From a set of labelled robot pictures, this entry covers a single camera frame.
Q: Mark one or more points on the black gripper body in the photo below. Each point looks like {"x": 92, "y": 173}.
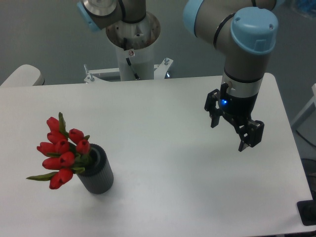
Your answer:
{"x": 236, "y": 110}

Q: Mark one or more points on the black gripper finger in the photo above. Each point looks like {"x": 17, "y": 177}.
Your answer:
{"x": 250, "y": 132}
{"x": 210, "y": 106}

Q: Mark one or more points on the red tulip bouquet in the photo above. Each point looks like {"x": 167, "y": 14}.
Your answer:
{"x": 67, "y": 153}

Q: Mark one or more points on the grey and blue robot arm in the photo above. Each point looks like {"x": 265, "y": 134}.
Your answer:
{"x": 245, "y": 31}

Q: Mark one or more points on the dark grey ribbed vase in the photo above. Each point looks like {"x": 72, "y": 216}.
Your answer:
{"x": 98, "y": 177}

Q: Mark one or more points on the black device at table edge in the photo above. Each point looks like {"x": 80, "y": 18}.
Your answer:
{"x": 307, "y": 212}

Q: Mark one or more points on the white chair corner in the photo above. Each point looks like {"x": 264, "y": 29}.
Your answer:
{"x": 25, "y": 75}

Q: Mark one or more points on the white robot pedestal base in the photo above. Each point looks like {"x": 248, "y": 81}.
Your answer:
{"x": 134, "y": 45}

